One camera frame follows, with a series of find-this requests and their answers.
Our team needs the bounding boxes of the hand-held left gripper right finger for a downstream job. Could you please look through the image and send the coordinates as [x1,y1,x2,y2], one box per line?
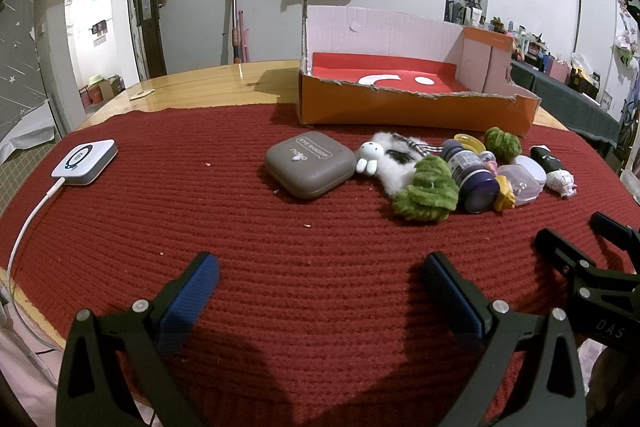
[421,251,587,427]

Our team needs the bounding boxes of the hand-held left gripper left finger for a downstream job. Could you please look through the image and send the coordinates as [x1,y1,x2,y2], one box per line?
[55,251,221,427]

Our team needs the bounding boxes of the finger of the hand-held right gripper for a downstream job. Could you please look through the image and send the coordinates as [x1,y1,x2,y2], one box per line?
[536,228,640,308]
[590,212,640,254]

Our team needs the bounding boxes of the clear plastic box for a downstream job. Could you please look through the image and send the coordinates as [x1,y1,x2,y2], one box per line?
[496,163,543,206]

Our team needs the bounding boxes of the yellow-haired doll figure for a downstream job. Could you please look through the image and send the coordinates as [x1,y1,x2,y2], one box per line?
[477,151,516,212]

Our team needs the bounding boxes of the white round lid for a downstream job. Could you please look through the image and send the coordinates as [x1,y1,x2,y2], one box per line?
[512,154,548,188]

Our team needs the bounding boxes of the black and white cloth roll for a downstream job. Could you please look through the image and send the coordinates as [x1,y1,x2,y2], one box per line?
[530,145,577,198]

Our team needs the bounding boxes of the dark blue bottle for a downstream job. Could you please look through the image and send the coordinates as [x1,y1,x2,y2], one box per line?
[441,141,501,214]

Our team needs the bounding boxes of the leafy green chenille toy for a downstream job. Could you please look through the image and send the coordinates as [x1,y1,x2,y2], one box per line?
[392,155,460,223]

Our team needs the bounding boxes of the round green chenille toy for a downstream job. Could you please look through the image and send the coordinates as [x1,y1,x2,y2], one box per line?
[484,127,523,160]

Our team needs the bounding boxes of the white fluffy plush keychain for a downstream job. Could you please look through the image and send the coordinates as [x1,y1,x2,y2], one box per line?
[372,132,442,196]

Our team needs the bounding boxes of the yellow round lid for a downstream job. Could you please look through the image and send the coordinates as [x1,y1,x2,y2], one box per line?
[454,133,487,154]

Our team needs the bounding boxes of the grey rounded makeup case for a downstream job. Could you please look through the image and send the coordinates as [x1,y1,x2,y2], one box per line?
[264,130,357,200]

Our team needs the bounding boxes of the white rabbit figure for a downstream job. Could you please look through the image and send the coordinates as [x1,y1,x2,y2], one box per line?
[355,141,385,176]

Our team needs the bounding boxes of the orange cardboard box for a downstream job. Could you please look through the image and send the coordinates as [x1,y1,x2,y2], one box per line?
[298,0,542,138]

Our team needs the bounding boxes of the red knitted mat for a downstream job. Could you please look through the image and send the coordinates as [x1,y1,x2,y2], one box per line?
[0,103,632,427]

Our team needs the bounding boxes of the dark cloth covered table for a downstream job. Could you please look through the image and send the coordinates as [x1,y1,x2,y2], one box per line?
[510,59,623,158]

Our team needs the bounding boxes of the white square charger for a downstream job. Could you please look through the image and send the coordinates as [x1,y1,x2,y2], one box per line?
[51,139,119,186]

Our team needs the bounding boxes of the clutter of bottles and toys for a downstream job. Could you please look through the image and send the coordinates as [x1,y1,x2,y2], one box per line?
[462,14,616,108]

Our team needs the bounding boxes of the white fabric wardrobe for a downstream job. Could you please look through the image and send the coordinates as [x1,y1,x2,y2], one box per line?
[575,0,640,75]

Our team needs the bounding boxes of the pink stick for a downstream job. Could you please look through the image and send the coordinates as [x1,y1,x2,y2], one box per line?
[237,9,251,62]

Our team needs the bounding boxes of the mop stick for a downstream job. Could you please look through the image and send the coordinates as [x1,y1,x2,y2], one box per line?
[227,0,243,65]

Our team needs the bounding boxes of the white charger cable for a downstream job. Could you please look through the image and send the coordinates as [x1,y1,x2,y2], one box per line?
[7,177,66,353]

